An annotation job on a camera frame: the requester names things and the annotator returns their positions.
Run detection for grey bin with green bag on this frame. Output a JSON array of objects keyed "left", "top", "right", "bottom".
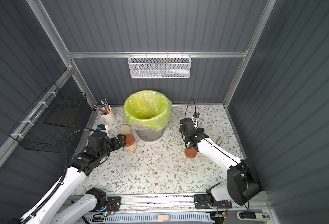
[{"left": 123, "top": 90, "right": 172, "bottom": 142}]

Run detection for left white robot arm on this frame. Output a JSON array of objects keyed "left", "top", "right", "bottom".
[{"left": 12, "top": 130, "right": 126, "bottom": 224}]

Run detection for oatmeal jar with beige lid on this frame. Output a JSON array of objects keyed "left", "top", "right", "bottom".
[{"left": 119, "top": 125, "right": 132, "bottom": 135}]

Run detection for white pen cup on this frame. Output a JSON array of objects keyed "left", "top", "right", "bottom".
[{"left": 100, "top": 109, "right": 117, "bottom": 125}]

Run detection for small beige object on table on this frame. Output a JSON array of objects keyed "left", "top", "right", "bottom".
[{"left": 217, "top": 137, "right": 224, "bottom": 145}]

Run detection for pens in cup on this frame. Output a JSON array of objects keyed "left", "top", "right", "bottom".
[{"left": 93, "top": 99, "right": 111, "bottom": 115}]

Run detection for white tube in basket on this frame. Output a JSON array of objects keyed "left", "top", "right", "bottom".
[{"left": 170, "top": 69, "right": 190, "bottom": 76}]

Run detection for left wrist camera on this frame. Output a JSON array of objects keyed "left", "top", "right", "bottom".
[{"left": 96, "top": 124, "right": 109, "bottom": 135}]

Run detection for black corrugated cable conduit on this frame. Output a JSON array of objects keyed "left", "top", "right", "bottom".
[{"left": 17, "top": 128, "right": 98, "bottom": 224}]

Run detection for black wire side basket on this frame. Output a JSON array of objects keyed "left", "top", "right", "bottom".
[{"left": 9, "top": 85, "right": 88, "bottom": 153}]

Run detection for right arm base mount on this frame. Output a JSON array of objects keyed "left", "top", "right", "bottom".
[{"left": 192, "top": 194, "right": 232, "bottom": 210}]

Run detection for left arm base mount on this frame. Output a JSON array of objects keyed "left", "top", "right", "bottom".
[{"left": 91, "top": 197, "right": 122, "bottom": 213}]

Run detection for white wire wall basket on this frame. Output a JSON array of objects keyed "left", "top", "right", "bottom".
[{"left": 128, "top": 55, "right": 192, "bottom": 79}]

